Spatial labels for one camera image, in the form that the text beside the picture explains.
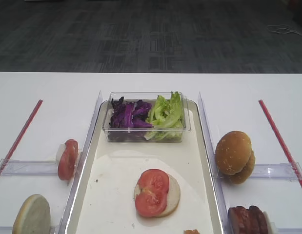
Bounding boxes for sesame bun top front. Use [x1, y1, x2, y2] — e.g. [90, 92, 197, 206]
[215, 131, 253, 176]

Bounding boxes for left upper clear cross rail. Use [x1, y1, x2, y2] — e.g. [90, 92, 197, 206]
[0, 153, 60, 176]

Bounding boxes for red strip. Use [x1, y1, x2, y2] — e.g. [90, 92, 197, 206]
[0, 99, 43, 176]
[258, 99, 302, 188]

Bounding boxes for purple cabbage pieces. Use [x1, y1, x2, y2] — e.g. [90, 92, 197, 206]
[108, 97, 153, 142]

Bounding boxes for sauce smear on tray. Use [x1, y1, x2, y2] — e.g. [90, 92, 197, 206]
[183, 229, 200, 234]

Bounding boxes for upright tomato slice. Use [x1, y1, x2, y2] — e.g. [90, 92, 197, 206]
[58, 139, 78, 181]

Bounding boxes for upright bun half left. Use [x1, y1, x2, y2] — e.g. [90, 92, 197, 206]
[12, 194, 51, 234]

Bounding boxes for white cable on floor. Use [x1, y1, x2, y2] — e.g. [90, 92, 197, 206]
[266, 24, 302, 39]

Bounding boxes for clear cross rail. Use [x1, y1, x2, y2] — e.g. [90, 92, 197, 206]
[215, 162, 302, 184]
[0, 153, 60, 176]
[277, 228, 302, 234]

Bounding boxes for cream metal tray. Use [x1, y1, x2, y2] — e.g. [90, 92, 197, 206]
[61, 101, 222, 234]

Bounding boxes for right upper clear cross rail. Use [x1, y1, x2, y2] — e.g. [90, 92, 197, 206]
[215, 162, 302, 184]

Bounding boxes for right long clear rail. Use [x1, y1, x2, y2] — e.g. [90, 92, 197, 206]
[198, 92, 233, 234]

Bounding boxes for sesame bun rear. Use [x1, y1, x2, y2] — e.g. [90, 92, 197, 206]
[229, 151, 256, 184]

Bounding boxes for bottom bun on tray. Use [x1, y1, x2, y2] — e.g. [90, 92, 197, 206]
[134, 173, 181, 217]

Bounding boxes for right lower clear cross rail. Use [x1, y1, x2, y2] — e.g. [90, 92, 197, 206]
[277, 228, 302, 234]

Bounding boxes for green lettuce leaves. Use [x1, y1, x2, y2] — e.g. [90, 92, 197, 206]
[144, 92, 183, 142]

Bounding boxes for tomato slice on bun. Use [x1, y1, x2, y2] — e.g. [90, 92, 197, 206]
[135, 169, 170, 217]

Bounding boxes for right red strip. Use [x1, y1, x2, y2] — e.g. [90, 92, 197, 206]
[258, 99, 302, 188]

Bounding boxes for left red strip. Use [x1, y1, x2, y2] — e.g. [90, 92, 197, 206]
[0, 99, 43, 176]

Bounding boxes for sesame bun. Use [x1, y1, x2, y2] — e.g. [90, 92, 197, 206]
[229, 151, 256, 184]
[215, 131, 253, 176]

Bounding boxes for meat patty front slice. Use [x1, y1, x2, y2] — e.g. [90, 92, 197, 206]
[228, 206, 251, 234]

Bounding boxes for clear plastic salad container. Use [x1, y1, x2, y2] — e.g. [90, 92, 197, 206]
[102, 91, 191, 142]

